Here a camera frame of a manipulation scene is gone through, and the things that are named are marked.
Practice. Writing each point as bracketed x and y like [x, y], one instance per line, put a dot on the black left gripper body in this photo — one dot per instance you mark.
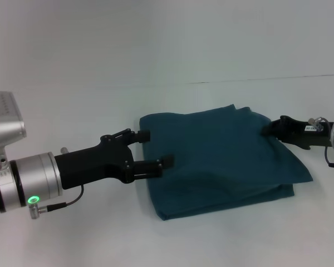
[94, 164]

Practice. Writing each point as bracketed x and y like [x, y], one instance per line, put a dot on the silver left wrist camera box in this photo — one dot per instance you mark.
[4, 119]

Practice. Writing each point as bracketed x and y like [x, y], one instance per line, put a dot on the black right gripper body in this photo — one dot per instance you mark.
[303, 133]

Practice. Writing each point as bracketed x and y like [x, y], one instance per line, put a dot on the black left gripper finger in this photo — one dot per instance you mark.
[153, 168]
[130, 136]

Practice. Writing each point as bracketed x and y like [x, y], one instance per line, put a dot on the blue-green t-shirt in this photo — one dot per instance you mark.
[217, 161]

